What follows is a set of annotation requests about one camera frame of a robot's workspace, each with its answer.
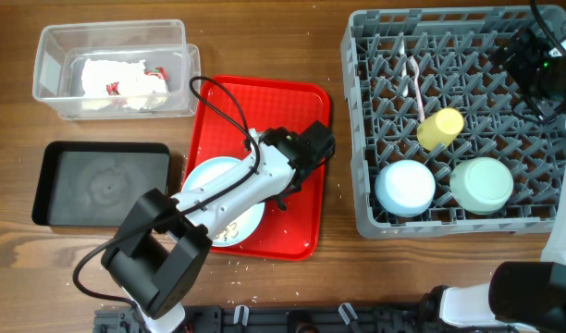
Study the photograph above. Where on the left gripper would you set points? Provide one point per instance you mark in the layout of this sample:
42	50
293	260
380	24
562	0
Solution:
297	189

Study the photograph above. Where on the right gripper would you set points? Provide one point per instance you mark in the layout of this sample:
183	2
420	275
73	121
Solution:
519	43

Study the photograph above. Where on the light blue bowl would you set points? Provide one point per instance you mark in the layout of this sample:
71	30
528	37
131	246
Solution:
405	188

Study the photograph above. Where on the light blue plate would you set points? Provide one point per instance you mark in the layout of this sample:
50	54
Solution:
244	225

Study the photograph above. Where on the yellow plastic cup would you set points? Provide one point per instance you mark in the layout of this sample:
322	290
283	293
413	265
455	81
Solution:
441	128

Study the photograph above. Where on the mint green bowl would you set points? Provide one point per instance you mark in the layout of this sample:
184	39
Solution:
481	185

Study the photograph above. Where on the white plastic spoon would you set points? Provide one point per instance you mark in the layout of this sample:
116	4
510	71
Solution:
418	95

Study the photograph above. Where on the white napkin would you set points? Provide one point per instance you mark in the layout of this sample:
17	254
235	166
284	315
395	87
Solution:
123	84

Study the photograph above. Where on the white plastic fork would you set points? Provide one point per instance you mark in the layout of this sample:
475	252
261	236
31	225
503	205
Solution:
403	72

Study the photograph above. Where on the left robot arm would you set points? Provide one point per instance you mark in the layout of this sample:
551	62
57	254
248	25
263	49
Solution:
162	244

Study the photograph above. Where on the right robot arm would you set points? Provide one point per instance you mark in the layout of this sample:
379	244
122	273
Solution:
520	295

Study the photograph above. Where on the grey dishwasher rack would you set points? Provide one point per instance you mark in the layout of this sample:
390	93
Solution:
452	46

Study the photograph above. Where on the red serving tray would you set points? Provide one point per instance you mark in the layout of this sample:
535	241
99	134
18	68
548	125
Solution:
290	235

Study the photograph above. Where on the black plastic bin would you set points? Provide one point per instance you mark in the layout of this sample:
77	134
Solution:
95	184

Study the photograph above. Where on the clear plastic bin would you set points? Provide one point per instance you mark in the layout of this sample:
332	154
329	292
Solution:
64	49

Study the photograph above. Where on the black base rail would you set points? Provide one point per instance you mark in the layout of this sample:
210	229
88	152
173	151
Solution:
202	319

